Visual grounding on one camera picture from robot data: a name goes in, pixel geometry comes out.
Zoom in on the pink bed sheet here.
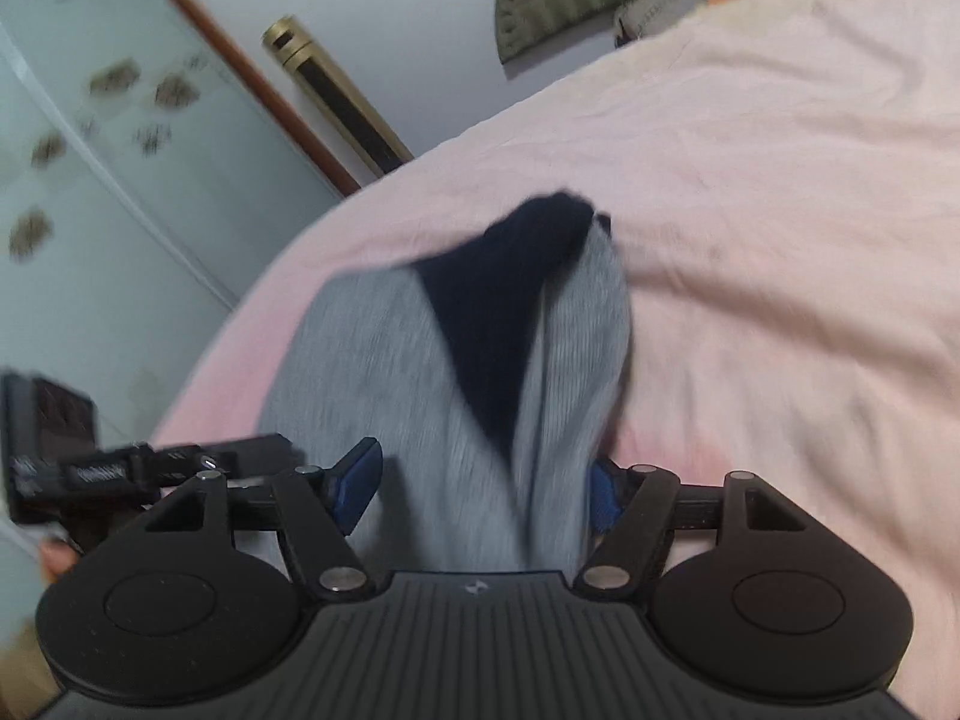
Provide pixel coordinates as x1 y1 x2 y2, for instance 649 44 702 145
150 0 960 720

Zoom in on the white flower print wardrobe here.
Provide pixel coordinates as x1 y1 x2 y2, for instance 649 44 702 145
0 0 347 586

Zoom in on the gold tower air conditioner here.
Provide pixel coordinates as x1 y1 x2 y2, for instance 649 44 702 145
262 15 416 179

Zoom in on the brown wooden door frame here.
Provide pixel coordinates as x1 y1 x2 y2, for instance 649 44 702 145
122 0 362 198

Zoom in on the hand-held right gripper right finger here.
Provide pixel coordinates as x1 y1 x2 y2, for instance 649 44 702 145
574 457 802 602

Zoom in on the navy and grey sweater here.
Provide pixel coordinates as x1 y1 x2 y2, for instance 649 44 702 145
259 191 635 580

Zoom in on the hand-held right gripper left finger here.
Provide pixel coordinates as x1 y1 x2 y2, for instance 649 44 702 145
145 437 385 602

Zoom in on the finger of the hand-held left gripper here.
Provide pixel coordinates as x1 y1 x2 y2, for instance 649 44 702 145
154 433 305 484

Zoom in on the person's left hand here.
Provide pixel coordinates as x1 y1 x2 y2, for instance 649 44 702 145
39 538 82 582

